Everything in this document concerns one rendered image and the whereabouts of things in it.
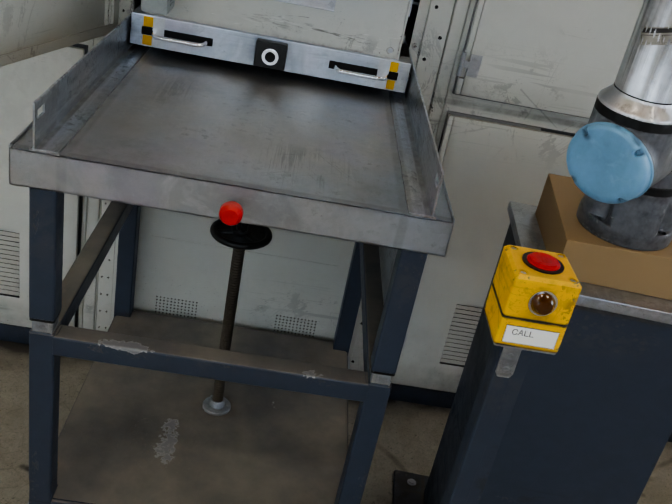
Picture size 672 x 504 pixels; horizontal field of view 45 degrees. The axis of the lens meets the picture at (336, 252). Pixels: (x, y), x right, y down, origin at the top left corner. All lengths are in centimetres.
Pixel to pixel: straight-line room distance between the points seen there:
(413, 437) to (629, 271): 93
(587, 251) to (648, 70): 32
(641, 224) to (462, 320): 82
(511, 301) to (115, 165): 56
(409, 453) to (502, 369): 103
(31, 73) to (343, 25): 69
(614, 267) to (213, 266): 101
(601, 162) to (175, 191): 58
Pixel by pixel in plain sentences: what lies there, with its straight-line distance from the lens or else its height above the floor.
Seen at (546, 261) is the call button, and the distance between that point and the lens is 97.
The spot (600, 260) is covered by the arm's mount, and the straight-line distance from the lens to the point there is 131.
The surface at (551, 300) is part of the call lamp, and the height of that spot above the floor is 88.
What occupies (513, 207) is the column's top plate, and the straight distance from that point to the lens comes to 152.
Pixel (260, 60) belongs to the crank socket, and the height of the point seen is 88.
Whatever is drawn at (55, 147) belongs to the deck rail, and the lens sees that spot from 118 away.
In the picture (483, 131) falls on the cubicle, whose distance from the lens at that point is 181.
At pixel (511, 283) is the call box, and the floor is 88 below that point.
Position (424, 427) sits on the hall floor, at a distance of 212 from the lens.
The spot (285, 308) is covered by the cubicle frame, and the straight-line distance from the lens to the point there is 202.
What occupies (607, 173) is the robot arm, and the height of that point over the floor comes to 97.
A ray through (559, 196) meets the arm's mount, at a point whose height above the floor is 83.
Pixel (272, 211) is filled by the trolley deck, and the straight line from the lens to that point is 114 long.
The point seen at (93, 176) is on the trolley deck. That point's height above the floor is 82.
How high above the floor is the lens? 131
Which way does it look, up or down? 28 degrees down
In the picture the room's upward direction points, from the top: 12 degrees clockwise
